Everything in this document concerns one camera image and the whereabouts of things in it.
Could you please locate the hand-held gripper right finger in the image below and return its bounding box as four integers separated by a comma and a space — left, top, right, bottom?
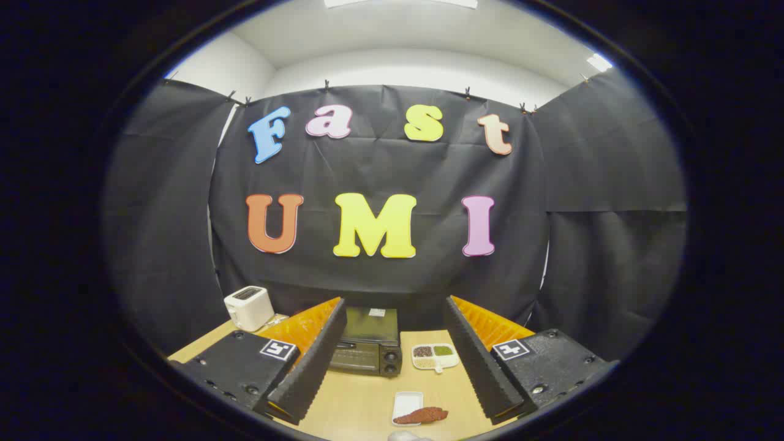
443, 295, 619, 426

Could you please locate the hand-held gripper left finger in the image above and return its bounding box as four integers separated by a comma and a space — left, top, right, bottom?
173, 297, 347, 426

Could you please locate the black toaster oven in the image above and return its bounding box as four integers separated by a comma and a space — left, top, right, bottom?
329, 307, 403, 377

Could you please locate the brown meat slice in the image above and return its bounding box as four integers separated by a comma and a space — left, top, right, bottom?
393, 407, 449, 426

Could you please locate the white toaster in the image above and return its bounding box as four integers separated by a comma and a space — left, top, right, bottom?
224, 286, 275, 332

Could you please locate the white divided dish with grains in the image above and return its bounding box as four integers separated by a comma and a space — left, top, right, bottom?
411, 344, 459, 374

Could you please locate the white rectangular plate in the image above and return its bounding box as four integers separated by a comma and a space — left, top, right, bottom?
392, 391, 424, 426

